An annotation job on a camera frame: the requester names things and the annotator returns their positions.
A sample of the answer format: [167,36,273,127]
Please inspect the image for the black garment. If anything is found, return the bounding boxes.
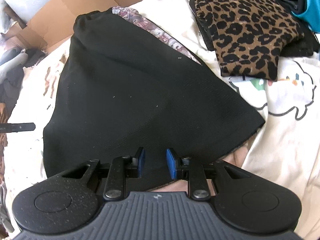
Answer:
[187,0,320,58]

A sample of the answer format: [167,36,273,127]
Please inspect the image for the flat brown cardboard sheet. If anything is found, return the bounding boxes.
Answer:
[25,0,187,53]

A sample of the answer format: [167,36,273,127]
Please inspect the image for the cream bear print blanket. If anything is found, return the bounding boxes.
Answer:
[0,0,320,240]

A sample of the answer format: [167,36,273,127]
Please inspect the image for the grey neck pillow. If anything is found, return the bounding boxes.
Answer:
[0,51,28,80]

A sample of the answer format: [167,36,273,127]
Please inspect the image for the teal patterned jersey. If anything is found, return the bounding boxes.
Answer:
[291,0,320,34]

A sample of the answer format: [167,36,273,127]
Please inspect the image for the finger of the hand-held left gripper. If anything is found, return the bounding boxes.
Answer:
[0,122,36,133]

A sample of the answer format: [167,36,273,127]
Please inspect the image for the leopard print garment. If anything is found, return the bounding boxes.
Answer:
[184,0,305,82]

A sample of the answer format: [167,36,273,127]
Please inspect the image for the black pants with floral lining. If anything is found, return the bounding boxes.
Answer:
[42,6,266,193]

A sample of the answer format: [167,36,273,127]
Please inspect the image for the grey plastic wrapped mattress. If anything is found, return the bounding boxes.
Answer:
[0,0,65,28]

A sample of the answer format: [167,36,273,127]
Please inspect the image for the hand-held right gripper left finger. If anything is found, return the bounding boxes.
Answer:
[60,147,146,201]

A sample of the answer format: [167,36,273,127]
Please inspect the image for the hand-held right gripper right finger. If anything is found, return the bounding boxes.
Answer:
[166,148,250,201]

